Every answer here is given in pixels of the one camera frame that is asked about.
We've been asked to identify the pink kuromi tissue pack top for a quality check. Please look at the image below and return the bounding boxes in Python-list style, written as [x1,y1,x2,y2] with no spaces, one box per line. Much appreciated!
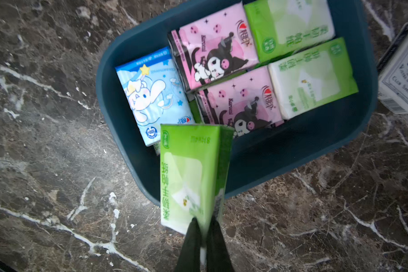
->
[168,2,259,92]

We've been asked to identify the green tissue pack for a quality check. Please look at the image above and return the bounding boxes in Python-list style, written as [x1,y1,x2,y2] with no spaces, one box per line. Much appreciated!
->
[160,124,235,238]
[267,37,358,120]
[244,0,335,63]

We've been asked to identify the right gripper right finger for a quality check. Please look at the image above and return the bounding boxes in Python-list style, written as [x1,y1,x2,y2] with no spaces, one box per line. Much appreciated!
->
[206,216,235,272]

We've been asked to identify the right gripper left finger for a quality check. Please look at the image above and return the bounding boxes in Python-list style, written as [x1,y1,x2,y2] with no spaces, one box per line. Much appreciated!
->
[174,218,202,272]

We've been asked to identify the teal storage box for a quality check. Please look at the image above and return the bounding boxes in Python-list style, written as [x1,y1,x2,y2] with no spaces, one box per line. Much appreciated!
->
[96,1,378,205]

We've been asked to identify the blue tissue pack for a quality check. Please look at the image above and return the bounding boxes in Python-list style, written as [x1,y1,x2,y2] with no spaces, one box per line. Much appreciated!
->
[115,47,195,147]

